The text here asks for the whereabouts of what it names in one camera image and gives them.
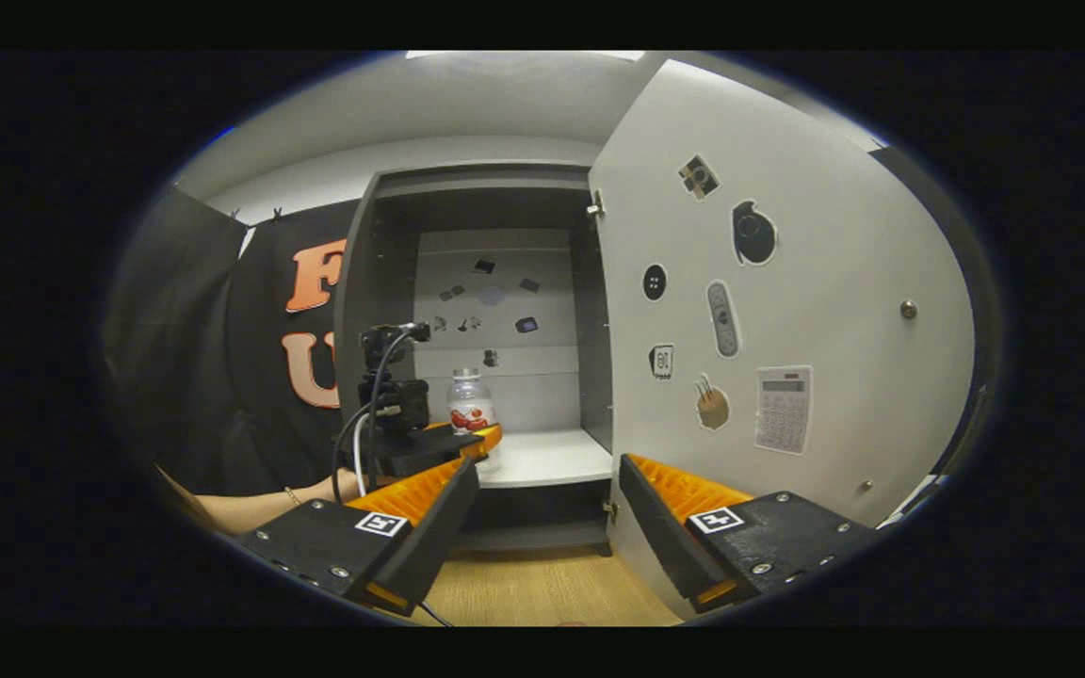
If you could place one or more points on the metal door hinge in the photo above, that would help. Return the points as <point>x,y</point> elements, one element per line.
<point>609,510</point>
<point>595,205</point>

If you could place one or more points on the black backdrop cloth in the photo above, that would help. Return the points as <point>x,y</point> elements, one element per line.
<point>185,358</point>

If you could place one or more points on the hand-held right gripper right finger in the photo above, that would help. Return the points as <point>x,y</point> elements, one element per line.
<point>660,537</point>

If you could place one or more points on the white cabinet door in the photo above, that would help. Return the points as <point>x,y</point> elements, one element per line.
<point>834,235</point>

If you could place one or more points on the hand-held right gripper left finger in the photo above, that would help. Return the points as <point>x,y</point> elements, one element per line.
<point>429,541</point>

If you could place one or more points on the rectangular ceiling light panel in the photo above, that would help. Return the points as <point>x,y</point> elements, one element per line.
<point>524,55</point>

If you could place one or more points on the grey cabinet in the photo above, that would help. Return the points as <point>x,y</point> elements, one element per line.
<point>505,207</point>

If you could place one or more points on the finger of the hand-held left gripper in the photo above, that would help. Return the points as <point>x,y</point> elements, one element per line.
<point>411,457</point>

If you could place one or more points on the clear bottle with red label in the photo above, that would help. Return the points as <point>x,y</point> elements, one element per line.
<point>470,395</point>

